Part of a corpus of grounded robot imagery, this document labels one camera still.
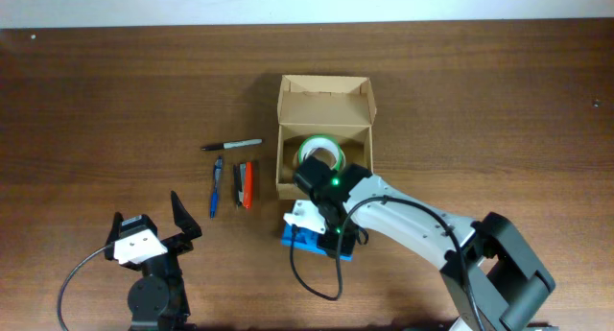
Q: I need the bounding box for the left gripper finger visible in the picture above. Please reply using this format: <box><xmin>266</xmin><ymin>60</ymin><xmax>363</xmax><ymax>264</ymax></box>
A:
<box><xmin>171</xmin><ymin>191</ymin><xmax>202</xmax><ymax>239</ymax></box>
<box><xmin>106</xmin><ymin>212</ymin><xmax>124</xmax><ymax>246</ymax></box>

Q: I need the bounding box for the blue plastic case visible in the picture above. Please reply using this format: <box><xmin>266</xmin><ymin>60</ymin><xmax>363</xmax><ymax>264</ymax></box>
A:
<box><xmin>280</xmin><ymin>224</ymin><xmax>342</xmax><ymax>258</ymax></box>

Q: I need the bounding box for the green tape roll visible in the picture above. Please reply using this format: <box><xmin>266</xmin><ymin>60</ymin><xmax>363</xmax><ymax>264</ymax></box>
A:
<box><xmin>296</xmin><ymin>134</ymin><xmax>345</xmax><ymax>170</ymax></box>

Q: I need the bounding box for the white masking tape roll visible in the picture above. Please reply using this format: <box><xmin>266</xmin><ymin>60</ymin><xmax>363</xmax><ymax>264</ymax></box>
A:
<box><xmin>292</xmin><ymin>150</ymin><xmax>300</xmax><ymax>170</ymax></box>

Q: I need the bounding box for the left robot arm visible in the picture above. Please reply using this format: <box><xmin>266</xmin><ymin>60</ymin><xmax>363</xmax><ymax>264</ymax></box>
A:
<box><xmin>105</xmin><ymin>192</ymin><xmax>202</xmax><ymax>331</ymax></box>

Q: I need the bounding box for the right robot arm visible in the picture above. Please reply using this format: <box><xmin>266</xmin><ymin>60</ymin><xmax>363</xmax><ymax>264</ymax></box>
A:
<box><xmin>286</xmin><ymin>156</ymin><xmax>555</xmax><ymax>331</ymax></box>

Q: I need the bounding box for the blue ballpoint pen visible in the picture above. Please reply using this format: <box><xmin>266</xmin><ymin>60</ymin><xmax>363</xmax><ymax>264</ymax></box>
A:
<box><xmin>209</xmin><ymin>155</ymin><xmax>224</xmax><ymax>219</ymax></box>

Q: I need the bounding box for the orange black stapler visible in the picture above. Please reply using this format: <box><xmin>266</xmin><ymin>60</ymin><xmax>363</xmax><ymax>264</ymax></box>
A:
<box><xmin>233</xmin><ymin>162</ymin><xmax>253</xmax><ymax>209</ymax></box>

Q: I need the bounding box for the black permanent marker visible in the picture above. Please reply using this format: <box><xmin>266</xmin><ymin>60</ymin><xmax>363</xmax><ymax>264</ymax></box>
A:
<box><xmin>201</xmin><ymin>138</ymin><xmax>263</xmax><ymax>152</ymax></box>

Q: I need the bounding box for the open cardboard box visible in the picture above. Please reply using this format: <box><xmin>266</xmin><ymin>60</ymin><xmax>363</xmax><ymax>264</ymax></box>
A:
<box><xmin>275</xmin><ymin>75</ymin><xmax>377</xmax><ymax>200</ymax></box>

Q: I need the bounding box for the left camera black cable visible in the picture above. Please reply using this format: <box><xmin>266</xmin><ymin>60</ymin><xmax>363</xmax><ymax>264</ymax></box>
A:
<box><xmin>56</xmin><ymin>244</ymin><xmax>116</xmax><ymax>331</ymax></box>

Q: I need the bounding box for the camera black cable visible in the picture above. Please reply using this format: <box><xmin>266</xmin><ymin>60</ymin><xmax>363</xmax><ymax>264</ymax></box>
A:
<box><xmin>289</xmin><ymin>195</ymin><xmax>485</xmax><ymax>331</ymax></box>
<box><xmin>56</xmin><ymin>244</ymin><xmax>116</xmax><ymax>331</ymax></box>

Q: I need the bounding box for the right camera black cable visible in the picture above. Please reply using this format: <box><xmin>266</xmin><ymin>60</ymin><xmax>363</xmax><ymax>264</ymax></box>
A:
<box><xmin>289</xmin><ymin>195</ymin><xmax>485</xmax><ymax>331</ymax></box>

